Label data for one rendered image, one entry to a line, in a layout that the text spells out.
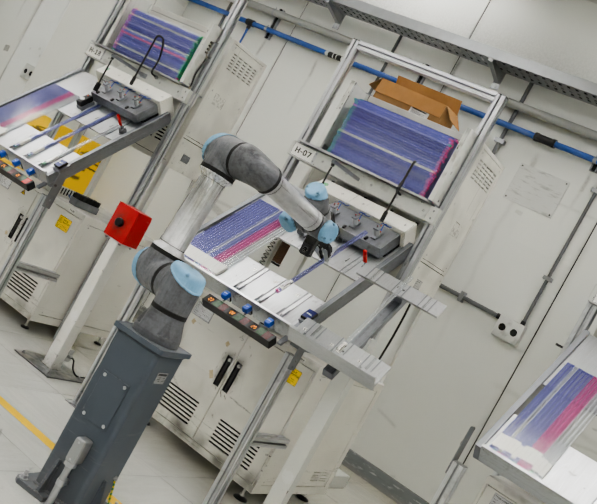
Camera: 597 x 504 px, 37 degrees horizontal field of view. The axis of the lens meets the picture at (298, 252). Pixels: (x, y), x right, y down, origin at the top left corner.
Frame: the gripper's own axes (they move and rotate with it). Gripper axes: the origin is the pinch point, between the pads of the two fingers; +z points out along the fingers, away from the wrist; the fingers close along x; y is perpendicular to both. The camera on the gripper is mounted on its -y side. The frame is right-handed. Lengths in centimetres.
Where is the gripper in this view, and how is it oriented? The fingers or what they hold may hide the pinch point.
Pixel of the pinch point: (323, 259)
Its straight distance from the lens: 327.0
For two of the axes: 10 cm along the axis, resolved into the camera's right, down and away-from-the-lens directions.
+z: 1.4, 6.7, 7.3
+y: 6.5, -6.2, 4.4
